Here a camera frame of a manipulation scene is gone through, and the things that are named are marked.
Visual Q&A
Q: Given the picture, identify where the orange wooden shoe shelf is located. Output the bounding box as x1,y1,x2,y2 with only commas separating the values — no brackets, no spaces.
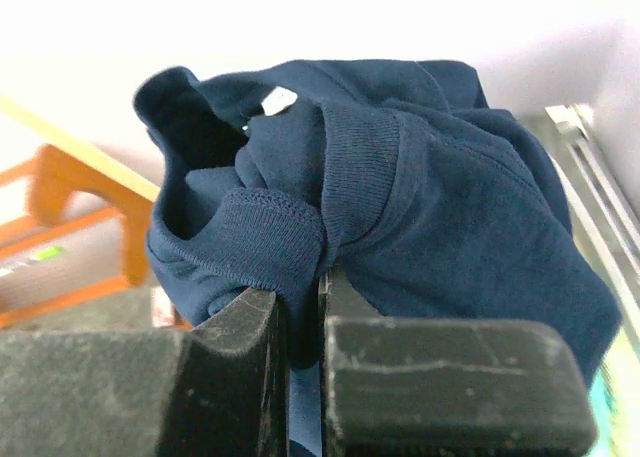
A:
0,144,194,331

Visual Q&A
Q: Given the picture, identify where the wooden clothes rack frame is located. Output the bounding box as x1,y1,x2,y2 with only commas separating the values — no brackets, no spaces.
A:
1,95,159,201

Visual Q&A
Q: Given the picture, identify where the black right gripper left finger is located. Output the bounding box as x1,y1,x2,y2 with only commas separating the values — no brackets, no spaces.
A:
1,289,289,456

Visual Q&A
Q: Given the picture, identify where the navy blue t shirt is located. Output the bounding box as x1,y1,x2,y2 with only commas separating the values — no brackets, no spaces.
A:
134,60,621,456

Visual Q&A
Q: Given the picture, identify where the metal hanging rod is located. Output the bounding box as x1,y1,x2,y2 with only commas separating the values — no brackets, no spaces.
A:
545,105,639,327

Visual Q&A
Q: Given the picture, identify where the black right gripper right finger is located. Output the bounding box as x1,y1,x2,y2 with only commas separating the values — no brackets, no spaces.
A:
319,269,598,456

